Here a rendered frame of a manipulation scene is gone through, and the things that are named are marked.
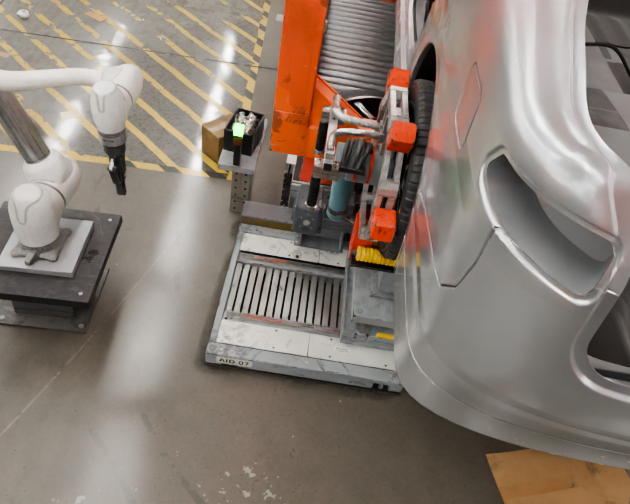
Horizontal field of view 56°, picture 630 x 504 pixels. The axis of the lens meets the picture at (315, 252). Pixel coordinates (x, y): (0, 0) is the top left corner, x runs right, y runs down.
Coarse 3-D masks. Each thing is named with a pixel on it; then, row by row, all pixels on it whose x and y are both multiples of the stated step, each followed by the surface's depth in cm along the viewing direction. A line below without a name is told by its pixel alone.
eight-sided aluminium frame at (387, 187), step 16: (384, 96) 222; (400, 96) 207; (384, 112) 229; (384, 160) 192; (400, 160) 192; (384, 176) 192; (368, 192) 243; (384, 192) 193; (368, 224) 207; (368, 240) 227
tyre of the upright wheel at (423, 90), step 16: (416, 80) 209; (416, 96) 201; (432, 96) 195; (416, 112) 195; (416, 144) 188; (416, 160) 187; (416, 176) 187; (416, 192) 189; (400, 208) 195; (400, 224) 195; (400, 240) 200; (384, 256) 217
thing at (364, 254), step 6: (360, 246) 234; (354, 252) 234; (360, 252) 232; (366, 252) 232; (372, 252) 232; (378, 252) 233; (360, 258) 233; (366, 258) 232; (372, 258) 232; (378, 258) 232; (384, 258) 232; (384, 264) 235; (390, 264) 233
